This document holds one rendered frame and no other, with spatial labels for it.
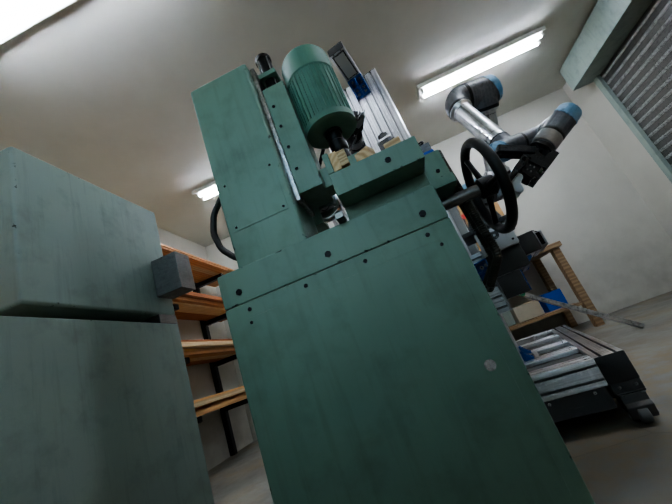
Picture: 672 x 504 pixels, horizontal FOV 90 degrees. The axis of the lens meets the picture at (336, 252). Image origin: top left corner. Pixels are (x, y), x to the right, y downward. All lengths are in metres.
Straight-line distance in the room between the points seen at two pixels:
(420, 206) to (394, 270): 0.16
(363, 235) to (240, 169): 0.49
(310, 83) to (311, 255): 0.62
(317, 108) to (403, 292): 0.66
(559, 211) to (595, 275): 0.82
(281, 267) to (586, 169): 4.61
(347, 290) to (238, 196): 0.48
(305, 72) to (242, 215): 0.52
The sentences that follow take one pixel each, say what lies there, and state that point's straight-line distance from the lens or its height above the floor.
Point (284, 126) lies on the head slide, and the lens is 1.17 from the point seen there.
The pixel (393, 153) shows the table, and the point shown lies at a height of 0.88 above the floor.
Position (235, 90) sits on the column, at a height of 1.43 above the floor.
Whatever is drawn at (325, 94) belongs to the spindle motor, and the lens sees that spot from 1.18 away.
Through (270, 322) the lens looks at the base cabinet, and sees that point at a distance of 0.81.
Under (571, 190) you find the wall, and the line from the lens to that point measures 4.95.
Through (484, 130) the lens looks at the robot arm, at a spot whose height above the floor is 1.08.
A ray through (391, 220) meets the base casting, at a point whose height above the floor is 0.75.
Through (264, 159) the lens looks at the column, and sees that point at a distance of 1.09.
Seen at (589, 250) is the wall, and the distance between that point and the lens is 4.78.
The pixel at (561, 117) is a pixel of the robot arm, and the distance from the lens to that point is 1.30.
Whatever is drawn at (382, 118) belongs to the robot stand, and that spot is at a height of 1.69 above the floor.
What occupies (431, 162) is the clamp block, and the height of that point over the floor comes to 0.93.
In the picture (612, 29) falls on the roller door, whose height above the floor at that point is 2.36.
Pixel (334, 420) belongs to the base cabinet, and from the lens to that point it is 0.78.
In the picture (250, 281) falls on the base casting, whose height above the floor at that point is 0.75.
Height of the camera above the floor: 0.50
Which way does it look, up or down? 17 degrees up
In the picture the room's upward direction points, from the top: 21 degrees counter-clockwise
